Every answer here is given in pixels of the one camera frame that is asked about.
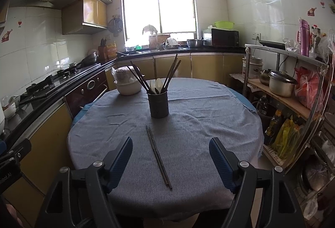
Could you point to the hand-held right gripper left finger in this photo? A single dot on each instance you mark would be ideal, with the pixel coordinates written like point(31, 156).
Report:
point(120, 162)

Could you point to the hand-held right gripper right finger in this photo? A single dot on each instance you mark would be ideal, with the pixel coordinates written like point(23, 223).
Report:
point(222, 165)

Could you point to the dark chopstick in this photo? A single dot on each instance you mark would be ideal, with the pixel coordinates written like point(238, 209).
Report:
point(156, 154)
point(141, 76)
point(170, 72)
point(159, 154)
point(138, 78)
point(173, 73)

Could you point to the dark metal utensil holder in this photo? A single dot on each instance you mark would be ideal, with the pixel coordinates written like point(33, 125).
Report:
point(158, 107)

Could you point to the white bowl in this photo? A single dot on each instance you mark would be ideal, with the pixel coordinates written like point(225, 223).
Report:
point(9, 111)

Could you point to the round table with grey cloth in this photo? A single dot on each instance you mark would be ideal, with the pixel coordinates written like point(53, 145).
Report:
point(188, 123)

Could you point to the blue under cloth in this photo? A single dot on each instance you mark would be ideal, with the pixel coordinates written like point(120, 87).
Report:
point(79, 112)

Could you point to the dark oil bottle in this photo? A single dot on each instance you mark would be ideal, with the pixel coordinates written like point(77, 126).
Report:
point(273, 123)

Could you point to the yellow plastic bag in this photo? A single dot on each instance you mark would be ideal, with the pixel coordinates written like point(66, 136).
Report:
point(286, 136)

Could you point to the clear plastic bottle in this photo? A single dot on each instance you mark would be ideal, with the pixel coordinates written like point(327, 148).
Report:
point(263, 105)

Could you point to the white pot in plastic wrap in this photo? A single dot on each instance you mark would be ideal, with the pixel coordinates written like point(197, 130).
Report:
point(125, 84)

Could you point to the dark red built-in oven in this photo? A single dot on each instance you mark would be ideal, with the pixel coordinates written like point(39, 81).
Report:
point(89, 89)

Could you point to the white ceramic spoon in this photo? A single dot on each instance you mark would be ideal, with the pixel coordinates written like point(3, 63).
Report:
point(158, 84)
point(152, 85)

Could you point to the black gas stove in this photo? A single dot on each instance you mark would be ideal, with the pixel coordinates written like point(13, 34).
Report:
point(52, 84)

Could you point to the small steel pot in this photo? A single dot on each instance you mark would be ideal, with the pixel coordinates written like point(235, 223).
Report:
point(264, 77)

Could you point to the steel pot with lid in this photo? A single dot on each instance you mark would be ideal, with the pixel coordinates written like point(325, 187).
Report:
point(282, 85)

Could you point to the metal shelf rack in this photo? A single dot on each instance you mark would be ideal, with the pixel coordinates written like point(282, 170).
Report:
point(308, 112)

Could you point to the white rice cooker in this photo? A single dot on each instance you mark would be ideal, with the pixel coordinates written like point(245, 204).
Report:
point(252, 68)

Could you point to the steel pot on stove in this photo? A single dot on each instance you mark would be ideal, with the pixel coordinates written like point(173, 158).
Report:
point(90, 59)

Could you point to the yellow oil bottle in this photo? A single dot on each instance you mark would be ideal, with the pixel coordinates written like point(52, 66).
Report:
point(111, 50)

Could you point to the wooden knife block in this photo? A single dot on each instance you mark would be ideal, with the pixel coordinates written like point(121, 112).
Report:
point(102, 51)

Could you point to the red plastic bag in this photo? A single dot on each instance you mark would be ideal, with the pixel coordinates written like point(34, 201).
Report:
point(307, 89)

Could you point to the black kitchen countertop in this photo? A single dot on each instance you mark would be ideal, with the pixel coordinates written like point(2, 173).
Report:
point(214, 49)

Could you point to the steel sink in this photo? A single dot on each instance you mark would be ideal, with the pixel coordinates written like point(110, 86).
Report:
point(157, 50)

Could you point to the steel mixing bowl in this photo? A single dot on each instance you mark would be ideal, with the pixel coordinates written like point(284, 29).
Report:
point(195, 43)

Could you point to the steel faucet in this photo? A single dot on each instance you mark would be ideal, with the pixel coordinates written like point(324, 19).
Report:
point(156, 41)

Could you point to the brown cardboard box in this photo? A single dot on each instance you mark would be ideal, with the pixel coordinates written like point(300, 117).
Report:
point(159, 41)

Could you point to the black microwave oven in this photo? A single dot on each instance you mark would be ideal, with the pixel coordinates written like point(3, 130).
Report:
point(223, 37)

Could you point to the black induction cooker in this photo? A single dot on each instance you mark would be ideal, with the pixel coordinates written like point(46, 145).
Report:
point(272, 45)

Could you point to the white dishes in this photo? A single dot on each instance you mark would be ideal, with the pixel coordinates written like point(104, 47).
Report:
point(171, 42)

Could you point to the grey rag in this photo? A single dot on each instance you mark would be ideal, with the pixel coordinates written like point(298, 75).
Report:
point(149, 29)

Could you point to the white crumpled plastic bag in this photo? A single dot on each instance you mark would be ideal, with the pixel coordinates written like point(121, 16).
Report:
point(291, 46)

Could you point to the green plastic basin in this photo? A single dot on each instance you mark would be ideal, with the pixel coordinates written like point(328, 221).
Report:
point(224, 25)

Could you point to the purple thermos bottle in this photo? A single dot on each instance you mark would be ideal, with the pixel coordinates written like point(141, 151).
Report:
point(304, 37)

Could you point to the clear plastic bag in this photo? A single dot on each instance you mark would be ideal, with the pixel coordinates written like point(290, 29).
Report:
point(327, 47)

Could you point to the brown sauce bottle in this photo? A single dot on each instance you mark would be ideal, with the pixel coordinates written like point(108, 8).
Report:
point(315, 34)

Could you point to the kitchen window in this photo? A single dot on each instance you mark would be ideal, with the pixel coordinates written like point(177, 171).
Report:
point(157, 3)

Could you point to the wall power socket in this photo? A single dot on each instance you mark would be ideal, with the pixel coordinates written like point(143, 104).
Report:
point(256, 36)

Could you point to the red wall sticker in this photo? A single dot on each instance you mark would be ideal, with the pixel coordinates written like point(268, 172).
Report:
point(312, 12)

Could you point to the wine glass wall sticker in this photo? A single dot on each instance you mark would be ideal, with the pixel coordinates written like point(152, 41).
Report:
point(322, 4)

